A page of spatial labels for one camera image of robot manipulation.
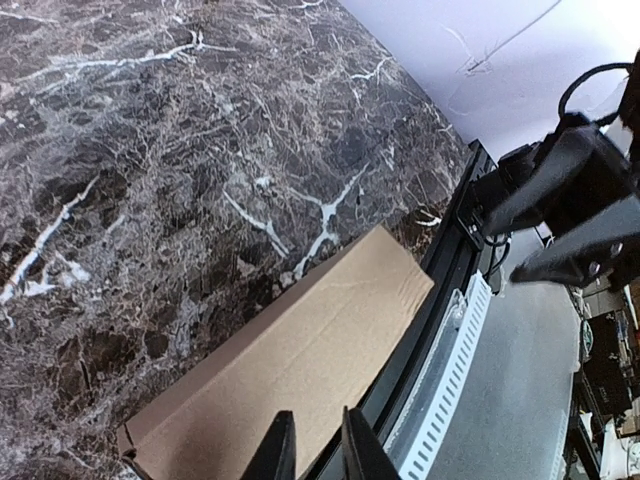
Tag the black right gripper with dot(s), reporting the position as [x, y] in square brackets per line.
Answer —
[578, 182]

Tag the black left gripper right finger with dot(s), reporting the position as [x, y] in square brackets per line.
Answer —
[363, 456]

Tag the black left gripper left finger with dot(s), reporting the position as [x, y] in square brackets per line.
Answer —
[275, 458]

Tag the brown cardboard box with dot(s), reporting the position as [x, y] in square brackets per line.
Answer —
[314, 351]

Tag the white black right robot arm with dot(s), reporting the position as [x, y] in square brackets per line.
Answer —
[621, 126]

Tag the clear acrylic plate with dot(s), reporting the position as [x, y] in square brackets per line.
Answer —
[512, 418]

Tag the white slotted cable duct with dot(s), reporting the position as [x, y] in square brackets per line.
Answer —
[427, 414]

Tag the black front rail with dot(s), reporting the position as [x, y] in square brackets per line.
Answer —
[450, 261]

